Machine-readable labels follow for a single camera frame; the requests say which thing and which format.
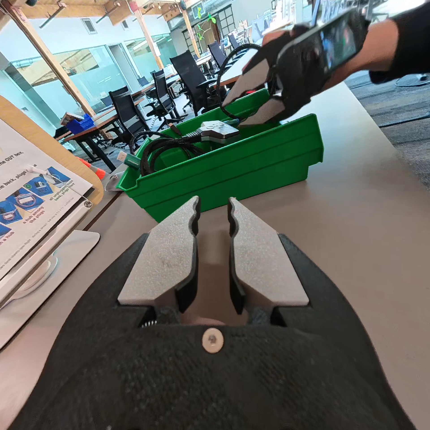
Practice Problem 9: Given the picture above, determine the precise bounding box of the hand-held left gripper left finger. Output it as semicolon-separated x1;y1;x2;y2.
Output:
118;196;201;314

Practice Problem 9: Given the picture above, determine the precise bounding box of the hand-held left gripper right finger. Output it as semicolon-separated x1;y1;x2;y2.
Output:
228;197;310;314

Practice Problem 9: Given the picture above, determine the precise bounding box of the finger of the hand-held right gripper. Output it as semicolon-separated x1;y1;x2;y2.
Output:
222;60;280;107
239;97;288;127

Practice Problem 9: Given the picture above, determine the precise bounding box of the grey usb hub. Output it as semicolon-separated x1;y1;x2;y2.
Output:
198;120;240;146

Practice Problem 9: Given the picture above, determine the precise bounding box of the green plastic bin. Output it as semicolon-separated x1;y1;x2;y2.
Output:
116;88;325;224

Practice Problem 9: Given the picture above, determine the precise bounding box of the person's right forearm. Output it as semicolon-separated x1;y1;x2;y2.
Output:
370;0;430;84

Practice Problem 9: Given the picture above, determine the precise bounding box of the person's right hand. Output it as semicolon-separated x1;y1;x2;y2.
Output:
355;18;402;76

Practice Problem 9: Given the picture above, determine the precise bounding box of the white sign stand base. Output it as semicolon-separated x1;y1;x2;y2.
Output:
0;230;101;348

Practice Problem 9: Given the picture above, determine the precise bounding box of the orange traffic cone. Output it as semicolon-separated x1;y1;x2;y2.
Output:
75;156;105;180

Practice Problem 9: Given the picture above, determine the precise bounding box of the long wooden office desk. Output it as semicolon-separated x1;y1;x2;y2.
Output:
55;107;148;175

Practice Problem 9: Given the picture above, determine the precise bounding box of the small blue parts bin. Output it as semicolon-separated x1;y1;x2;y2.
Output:
65;112;97;134

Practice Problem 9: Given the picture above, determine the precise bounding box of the printed instruction sheet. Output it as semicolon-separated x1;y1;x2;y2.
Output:
0;119;94;279

